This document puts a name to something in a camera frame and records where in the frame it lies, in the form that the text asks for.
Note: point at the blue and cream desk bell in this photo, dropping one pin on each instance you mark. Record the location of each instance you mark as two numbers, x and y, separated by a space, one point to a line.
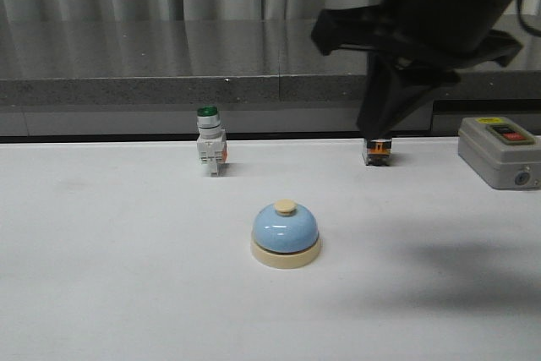
285 235

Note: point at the black selector switch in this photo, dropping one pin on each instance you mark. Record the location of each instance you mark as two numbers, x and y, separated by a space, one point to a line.
377 152

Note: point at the grey on-off switch box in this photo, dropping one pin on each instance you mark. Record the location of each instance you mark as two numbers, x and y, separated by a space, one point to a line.
505 155

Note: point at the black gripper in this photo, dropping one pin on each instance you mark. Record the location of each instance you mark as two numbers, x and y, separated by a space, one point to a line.
426 44

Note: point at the grey stone counter ledge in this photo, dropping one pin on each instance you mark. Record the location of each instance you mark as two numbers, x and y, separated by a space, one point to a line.
105 64

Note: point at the green pushbutton switch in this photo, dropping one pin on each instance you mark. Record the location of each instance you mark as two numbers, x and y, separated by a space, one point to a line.
212 141

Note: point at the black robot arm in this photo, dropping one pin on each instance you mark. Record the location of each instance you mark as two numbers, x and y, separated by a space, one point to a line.
413 48

